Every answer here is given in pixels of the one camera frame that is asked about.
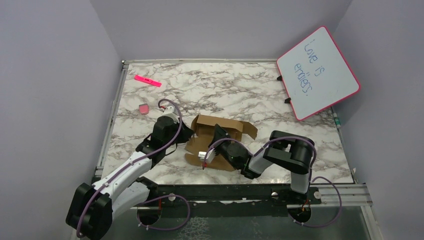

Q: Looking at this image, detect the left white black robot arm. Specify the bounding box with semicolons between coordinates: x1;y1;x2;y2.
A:
65;113;194;240

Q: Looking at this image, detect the pink eraser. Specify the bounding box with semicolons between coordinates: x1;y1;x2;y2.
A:
138;103;150;115

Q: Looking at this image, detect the green capped marker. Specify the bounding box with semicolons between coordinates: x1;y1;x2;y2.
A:
333;112;341;129

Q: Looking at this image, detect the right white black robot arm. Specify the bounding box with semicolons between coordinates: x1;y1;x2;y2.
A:
198;124;317;204

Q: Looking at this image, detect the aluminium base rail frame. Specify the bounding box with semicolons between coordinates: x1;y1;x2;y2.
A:
100;61;373;235

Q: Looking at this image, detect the pink highlighter marker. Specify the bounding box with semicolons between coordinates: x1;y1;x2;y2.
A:
134;74;162;88

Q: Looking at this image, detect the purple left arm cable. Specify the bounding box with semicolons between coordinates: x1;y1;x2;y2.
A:
76;98;191;239

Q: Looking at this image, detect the brown cardboard box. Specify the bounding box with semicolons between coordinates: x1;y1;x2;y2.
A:
184;114;258;167

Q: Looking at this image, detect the pink framed whiteboard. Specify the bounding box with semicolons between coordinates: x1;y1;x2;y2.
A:
276;25;361;121

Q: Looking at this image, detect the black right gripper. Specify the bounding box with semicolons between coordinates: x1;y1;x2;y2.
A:
207;123;239;170

